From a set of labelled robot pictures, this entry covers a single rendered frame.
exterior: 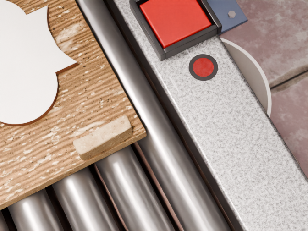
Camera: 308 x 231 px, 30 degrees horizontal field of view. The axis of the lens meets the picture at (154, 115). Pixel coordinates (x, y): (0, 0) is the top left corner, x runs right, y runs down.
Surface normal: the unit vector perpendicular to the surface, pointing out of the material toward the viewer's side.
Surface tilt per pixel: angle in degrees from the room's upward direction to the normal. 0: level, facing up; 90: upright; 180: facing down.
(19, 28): 0
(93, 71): 0
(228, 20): 0
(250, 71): 87
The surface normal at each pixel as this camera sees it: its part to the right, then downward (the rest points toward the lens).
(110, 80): -0.03, -0.33
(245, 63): -0.73, 0.63
